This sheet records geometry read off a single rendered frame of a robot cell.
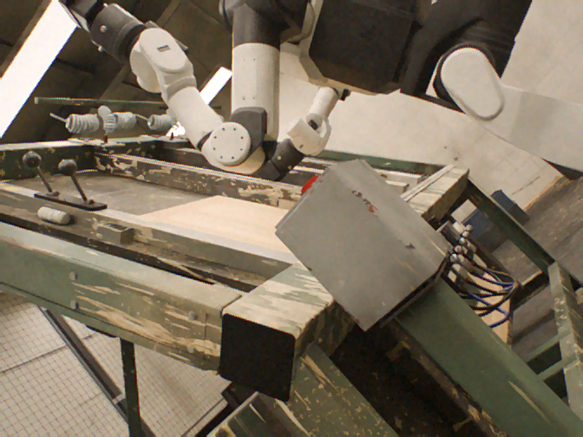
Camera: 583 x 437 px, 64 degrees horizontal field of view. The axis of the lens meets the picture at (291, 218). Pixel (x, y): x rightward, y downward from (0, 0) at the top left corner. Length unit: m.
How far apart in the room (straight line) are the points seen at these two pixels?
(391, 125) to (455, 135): 0.83
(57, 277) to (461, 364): 0.65
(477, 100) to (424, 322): 0.51
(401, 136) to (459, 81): 5.55
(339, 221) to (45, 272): 0.56
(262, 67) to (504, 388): 0.63
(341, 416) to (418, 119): 6.00
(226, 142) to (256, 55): 0.17
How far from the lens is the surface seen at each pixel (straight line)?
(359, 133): 6.60
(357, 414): 0.67
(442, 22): 1.02
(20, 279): 0.98
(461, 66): 0.98
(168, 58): 0.95
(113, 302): 0.81
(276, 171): 1.50
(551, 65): 6.72
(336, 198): 0.55
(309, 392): 0.66
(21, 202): 1.37
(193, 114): 0.91
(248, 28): 0.92
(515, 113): 0.97
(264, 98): 0.87
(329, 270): 0.57
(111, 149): 1.85
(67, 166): 1.15
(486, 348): 0.59
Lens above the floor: 0.82
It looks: 10 degrees up
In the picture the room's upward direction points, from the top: 43 degrees counter-clockwise
